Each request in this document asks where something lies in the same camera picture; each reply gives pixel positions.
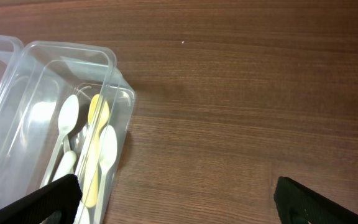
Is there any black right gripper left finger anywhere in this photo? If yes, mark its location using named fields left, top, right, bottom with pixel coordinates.
left=0, top=174, right=82, bottom=224

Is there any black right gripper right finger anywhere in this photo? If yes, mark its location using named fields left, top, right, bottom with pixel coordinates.
left=273, top=176, right=358, bottom=224

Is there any white plastic spoon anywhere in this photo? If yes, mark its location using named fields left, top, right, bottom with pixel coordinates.
left=52, top=151, right=76, bottom=182
left=93, top=125, right=117, bottom=223
left=40, top=95, right=79, bottom=188
left=63, top=136, right=90, bottom=224

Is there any right clear plastic container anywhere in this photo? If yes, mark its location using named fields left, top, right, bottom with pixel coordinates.
left=0, top=41, right=135, bottom=223

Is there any yellow plastic spoon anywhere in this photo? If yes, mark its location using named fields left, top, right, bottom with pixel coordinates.
left=82, top=94, right=110, bottom=208

